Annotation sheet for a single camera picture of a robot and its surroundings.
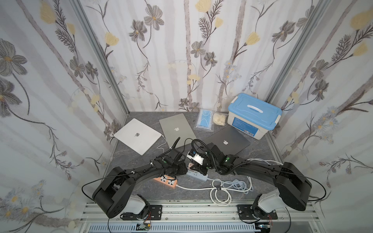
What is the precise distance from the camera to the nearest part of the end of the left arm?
0.62 meters

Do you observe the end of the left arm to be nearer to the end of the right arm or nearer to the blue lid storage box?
the end of the right arm

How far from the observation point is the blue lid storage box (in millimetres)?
948

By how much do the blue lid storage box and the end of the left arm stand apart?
516mm
